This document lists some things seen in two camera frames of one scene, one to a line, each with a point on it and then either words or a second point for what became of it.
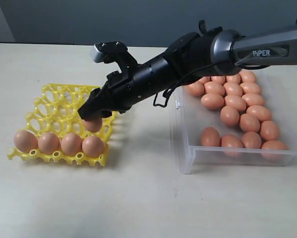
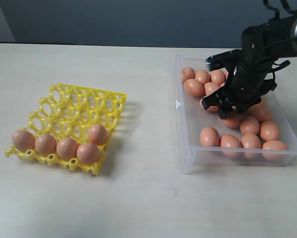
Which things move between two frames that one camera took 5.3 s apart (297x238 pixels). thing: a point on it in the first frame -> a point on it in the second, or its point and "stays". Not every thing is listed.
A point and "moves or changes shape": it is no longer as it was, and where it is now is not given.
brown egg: (49, 143) moves or changes shape
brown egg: (220, 79) stays
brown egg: (214, 87) stays
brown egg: (71, 144) moves or changes shape
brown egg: (196, 89) stays
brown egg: (25, 141) stays
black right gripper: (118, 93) -> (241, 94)
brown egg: (269, 131) stays
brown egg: (93, 125) -> (97, 134)
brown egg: (262, 113) stays
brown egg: (93, 147) -> (88, 153)
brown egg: (232, 146) stays
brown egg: (210, 137) stays
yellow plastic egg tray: (55, 109) moves or changes shape
